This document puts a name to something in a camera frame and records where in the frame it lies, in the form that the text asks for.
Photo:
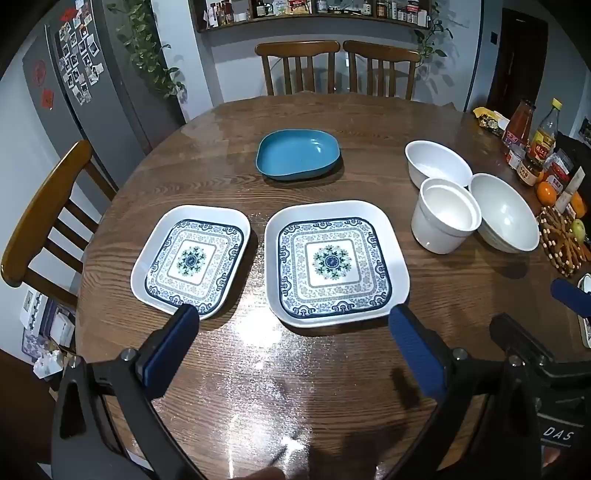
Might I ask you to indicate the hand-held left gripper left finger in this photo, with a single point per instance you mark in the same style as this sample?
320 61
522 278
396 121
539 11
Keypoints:
173 350

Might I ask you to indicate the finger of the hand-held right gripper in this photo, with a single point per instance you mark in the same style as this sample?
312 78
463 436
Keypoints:
570 295
519 337

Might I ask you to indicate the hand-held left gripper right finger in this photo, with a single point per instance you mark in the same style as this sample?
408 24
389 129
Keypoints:
413 350

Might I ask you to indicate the small patterned square plate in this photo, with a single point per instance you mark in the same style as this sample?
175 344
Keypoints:
194 261

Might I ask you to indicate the wide white bowl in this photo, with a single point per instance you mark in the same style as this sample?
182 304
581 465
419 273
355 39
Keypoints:
505 214

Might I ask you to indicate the large patterned square plate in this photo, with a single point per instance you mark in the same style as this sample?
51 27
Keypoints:
334 263

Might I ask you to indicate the deep white bowl stepped rim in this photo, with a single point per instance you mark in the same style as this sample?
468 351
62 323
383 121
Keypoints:
445 217

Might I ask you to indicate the shallow white bowl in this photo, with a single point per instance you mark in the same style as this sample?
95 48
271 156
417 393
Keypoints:
436 161

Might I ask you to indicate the blue square plate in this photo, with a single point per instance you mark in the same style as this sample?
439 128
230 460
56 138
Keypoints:
298 152

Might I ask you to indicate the white tray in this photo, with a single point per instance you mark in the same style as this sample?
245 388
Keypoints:
586 323

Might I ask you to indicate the wooden trivet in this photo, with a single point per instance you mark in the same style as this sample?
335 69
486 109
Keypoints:
558 240

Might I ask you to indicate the green apple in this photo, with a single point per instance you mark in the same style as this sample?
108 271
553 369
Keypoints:
578 230

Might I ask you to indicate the orange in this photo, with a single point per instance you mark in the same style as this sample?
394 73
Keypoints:
547 193
578 205

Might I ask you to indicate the white tube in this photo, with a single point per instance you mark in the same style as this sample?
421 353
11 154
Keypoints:
570 189

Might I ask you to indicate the red lid jar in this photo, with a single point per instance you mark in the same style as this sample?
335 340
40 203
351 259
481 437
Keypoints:
557 177

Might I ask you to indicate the pile of boxes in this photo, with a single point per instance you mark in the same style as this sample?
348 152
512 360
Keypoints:
51 332

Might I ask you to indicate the brown sauce jar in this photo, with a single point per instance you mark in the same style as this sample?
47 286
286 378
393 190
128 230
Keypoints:
528 171

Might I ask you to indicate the black case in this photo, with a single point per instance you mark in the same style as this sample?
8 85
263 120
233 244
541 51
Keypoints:
575 152

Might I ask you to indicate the small white label jar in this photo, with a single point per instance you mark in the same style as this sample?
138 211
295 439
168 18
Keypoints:
515 157

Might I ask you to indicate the yellow capped oil bottle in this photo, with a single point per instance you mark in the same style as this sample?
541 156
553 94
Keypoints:
545 136

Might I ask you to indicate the red sauce bottle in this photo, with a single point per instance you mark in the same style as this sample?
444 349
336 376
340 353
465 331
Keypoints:
517 127

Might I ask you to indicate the yellow snack packet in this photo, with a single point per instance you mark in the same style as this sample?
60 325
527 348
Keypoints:
487 117

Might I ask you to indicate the wooden chair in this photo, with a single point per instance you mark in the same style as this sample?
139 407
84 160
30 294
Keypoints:
295 50
51 194
383 50

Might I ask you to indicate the dark wooden door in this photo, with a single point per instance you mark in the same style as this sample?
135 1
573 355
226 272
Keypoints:
521 64

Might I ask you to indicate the grey refrigerator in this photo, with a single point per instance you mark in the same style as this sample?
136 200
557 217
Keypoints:
124 83

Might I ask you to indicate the red paper decoration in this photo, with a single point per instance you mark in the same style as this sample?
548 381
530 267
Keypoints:
39 73
48 99

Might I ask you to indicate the trailing green plant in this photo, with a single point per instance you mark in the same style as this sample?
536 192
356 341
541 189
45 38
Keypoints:
154 60
429 39

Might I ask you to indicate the group of fridge photo magnets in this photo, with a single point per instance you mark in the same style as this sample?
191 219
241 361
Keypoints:
78 60

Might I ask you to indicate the row of shelf bottles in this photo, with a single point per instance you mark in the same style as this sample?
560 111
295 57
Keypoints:
295 7

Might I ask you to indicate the wooden wall shelf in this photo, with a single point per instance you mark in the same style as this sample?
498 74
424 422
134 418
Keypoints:
300 21

